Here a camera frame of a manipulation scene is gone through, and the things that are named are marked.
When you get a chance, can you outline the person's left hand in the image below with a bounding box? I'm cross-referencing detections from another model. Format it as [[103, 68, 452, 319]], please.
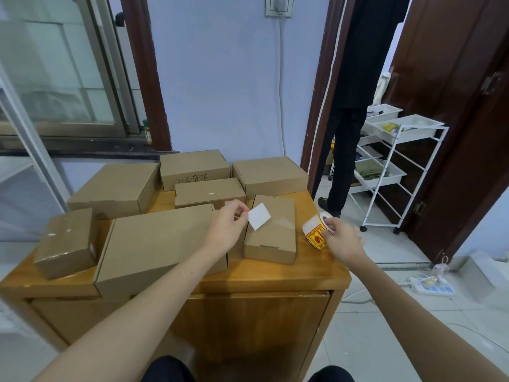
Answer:
[[201, 199, 250, 255]]

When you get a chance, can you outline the person's right hand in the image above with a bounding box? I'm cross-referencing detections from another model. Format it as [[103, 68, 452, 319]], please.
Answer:
[[322, 217, 366, 267]]

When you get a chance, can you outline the roll of yellow red stickers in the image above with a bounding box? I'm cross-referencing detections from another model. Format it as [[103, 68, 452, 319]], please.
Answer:
[[302, 212, 335, 251]]

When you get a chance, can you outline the white backing paper piece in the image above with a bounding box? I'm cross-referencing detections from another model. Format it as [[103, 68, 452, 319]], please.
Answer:
[[247, 202, 272, 231]]

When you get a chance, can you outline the small plain cardboard box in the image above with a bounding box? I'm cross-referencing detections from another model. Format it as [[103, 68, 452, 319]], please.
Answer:
[[242, 194, 297, 265]]

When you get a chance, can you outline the tape-wrapped cardboard box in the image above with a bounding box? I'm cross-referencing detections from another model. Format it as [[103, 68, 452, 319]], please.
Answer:
[[33, 207, 99, 280]]

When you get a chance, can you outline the person's left forearm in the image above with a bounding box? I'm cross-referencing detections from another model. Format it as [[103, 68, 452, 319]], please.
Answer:
[[31, 242, 230, 382]]

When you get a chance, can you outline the person's right forearm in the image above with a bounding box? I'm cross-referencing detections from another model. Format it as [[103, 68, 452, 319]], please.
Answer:
[[344, 250, 509, 382]]

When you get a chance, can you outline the person's right leg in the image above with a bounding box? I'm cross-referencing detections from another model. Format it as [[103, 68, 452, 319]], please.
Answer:
[[308, 366, 355, 382]]

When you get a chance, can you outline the person's leg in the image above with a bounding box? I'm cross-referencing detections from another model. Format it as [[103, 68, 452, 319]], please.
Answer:
[[308, 366, 355, 382], [141, 355, 196, 382]]

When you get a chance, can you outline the person's left leg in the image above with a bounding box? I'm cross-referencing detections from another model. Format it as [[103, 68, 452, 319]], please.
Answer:
[[141, 355, 196, 382]]

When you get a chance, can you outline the folded green cloth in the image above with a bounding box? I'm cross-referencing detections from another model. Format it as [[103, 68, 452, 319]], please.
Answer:
[[356, 159, 390, 181]]

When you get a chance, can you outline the small pink floor device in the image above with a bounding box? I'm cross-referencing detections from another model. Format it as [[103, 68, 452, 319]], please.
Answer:
[[431, 256, 450, 278]]

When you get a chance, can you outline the white power strip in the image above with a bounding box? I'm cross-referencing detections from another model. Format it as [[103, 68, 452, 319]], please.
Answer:
[[409, 275, 455, 297]]

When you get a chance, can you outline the wooden cabinet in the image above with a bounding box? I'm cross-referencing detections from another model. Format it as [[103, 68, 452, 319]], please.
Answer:
[[0, 188, 353, 382]]

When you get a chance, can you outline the white rolling tray cart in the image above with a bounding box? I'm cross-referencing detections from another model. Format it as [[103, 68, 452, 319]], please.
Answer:
[[349, 103, 450, 235]]

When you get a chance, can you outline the white hanging cloth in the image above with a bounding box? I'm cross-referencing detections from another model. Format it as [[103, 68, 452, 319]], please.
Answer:
[[373, 73, 392, 106]]

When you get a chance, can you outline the dark brown wooden door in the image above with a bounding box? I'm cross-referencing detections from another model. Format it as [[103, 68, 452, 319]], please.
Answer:
[[381, 0, 509, 265]]

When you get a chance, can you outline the dark stone windowsill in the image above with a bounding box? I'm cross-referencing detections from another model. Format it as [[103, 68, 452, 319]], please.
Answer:
[[0, 135, 180, 160]]

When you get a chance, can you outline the white metal shelf rack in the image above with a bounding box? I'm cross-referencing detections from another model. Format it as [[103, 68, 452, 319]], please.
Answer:
[[0, 63, 71, 243]]

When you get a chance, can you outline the brass door hinge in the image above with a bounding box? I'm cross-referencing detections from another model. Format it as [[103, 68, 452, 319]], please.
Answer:
[[481, 71, 502, 95]]

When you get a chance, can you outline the sliding glass window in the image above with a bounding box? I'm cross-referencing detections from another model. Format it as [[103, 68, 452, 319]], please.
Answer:
[[0, 0, 146, 138]]

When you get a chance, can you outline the white power strip cable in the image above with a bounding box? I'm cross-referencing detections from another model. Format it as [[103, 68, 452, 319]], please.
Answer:
[[341, 276, 413, 305]]

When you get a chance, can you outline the thin white floor cable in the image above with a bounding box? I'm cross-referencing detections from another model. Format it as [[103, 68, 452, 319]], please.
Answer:
[[447, 322, 509, 354]]

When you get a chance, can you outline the white plug with cable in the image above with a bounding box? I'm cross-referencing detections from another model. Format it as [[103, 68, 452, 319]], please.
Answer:
[[272, 0, 288, 158]]

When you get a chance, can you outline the dark brown window post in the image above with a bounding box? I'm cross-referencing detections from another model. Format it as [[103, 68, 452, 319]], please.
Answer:
[[119, 0, 172, 152]]

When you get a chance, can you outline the thin white wall cable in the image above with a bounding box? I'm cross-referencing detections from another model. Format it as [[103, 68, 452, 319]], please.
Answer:
[[306, 0, 347, 173]]

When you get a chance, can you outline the dark brown door frame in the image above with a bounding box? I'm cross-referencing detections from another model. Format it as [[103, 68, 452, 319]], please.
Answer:
[[300, 0, 350, 195]]

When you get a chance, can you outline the white wall socket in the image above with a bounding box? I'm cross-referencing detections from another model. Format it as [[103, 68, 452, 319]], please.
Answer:
[[265, 0, 295, 19]]

